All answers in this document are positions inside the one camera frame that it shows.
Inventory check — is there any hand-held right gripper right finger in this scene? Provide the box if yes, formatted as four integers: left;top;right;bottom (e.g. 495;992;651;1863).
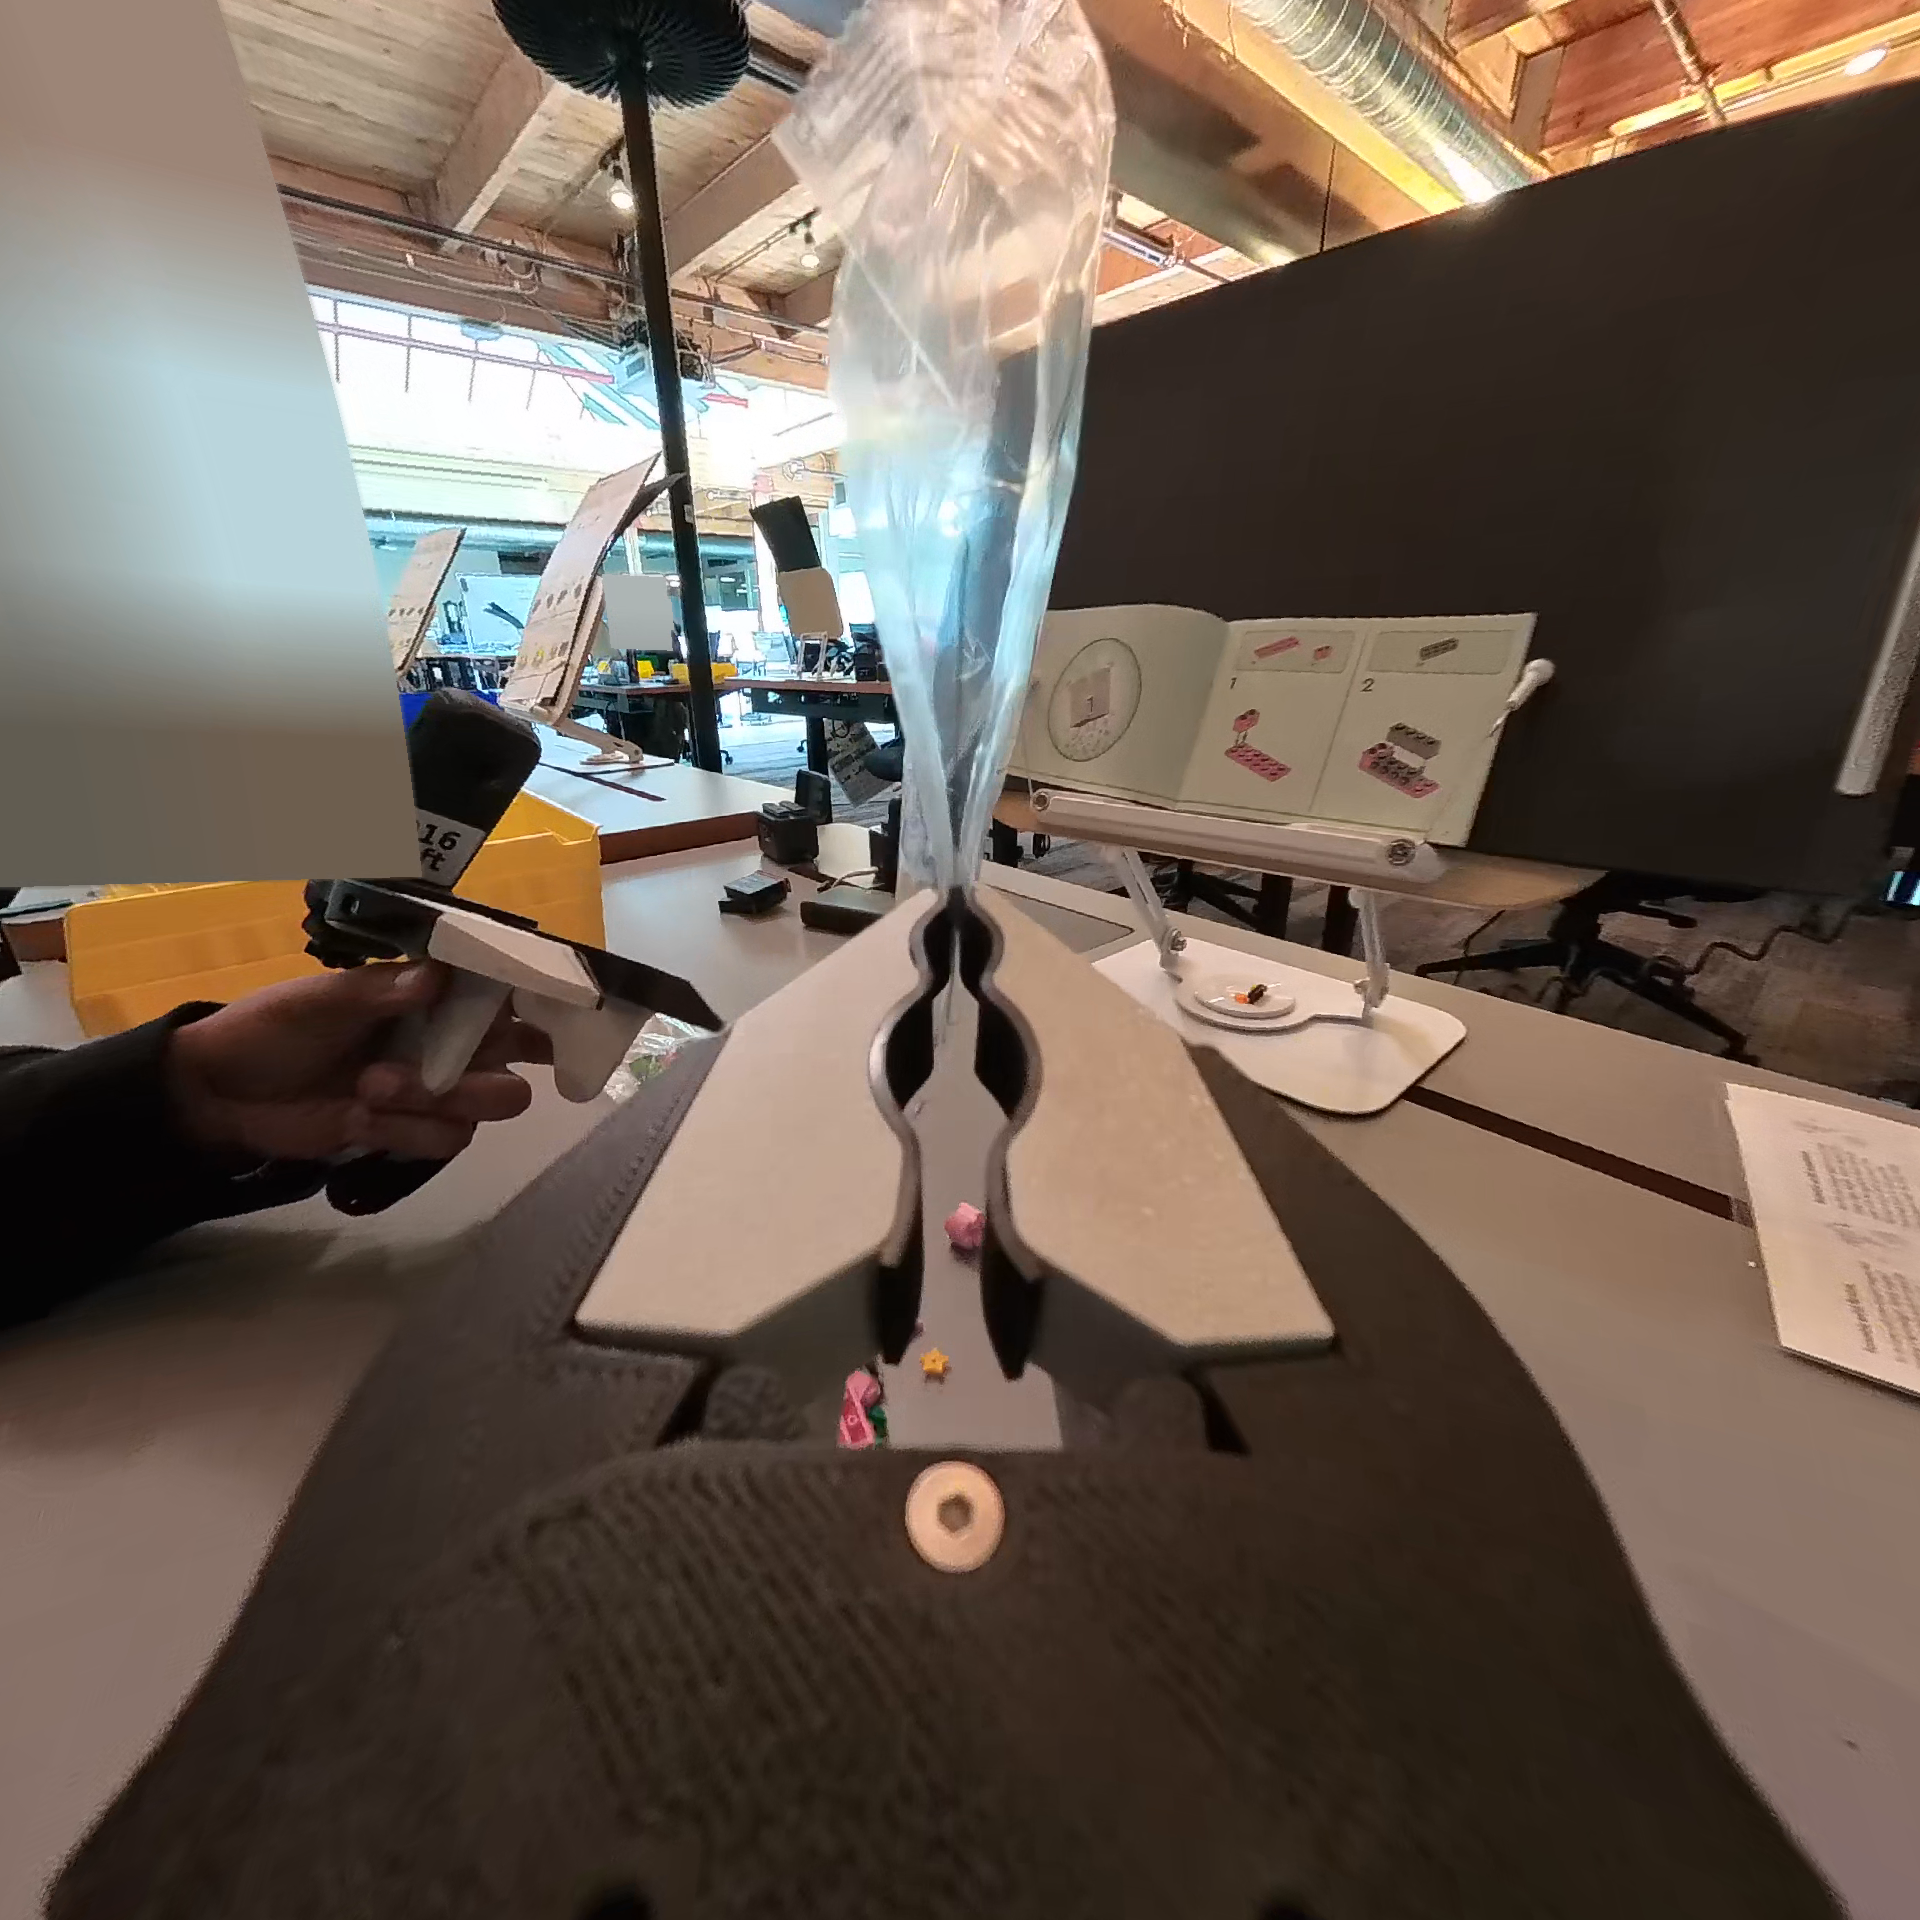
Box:
961;887;1340;1377

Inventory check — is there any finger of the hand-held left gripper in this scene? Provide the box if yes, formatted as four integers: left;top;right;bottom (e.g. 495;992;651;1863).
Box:
428;902;725;1034

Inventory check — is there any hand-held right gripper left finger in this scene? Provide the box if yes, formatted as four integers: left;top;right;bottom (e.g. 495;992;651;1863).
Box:
575;887;963;1361

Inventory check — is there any pile of pink toy bricks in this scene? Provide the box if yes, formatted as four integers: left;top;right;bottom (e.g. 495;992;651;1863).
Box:
836;1343;957;1450

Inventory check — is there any large clear plastic bag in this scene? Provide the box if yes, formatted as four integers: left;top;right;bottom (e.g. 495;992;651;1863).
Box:
773;0;1121;1050

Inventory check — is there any person's left hand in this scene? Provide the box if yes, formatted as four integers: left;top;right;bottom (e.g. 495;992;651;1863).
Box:
164;960;559;1168

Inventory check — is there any short cardboard board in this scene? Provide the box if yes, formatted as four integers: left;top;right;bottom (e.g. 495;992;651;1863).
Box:
387;526;467;677

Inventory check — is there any tall cardboard board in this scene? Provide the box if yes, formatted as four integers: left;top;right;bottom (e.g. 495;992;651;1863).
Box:
503;457;684;722

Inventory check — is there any white book stand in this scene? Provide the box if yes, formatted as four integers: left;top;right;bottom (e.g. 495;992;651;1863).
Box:
1036;661;1555;1120

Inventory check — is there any yellow plastic bin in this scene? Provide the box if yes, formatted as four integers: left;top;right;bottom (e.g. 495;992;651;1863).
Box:
64;785;605;1038

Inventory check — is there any black white sign stand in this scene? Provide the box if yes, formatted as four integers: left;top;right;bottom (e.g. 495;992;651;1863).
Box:
749;495;842;640

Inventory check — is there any black ceiling pole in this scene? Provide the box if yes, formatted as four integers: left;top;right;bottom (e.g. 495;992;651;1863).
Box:
491;0;752;774

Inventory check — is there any brick instruction booklet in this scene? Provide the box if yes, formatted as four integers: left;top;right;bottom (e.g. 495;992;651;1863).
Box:
1026;603;1538;846

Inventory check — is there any printed paper sheet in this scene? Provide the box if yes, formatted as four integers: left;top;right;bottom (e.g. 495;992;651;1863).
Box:
1725;1082;1920;1400

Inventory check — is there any black partition panel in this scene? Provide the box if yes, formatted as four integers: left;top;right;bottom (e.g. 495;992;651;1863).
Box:
1036;74;1920;902

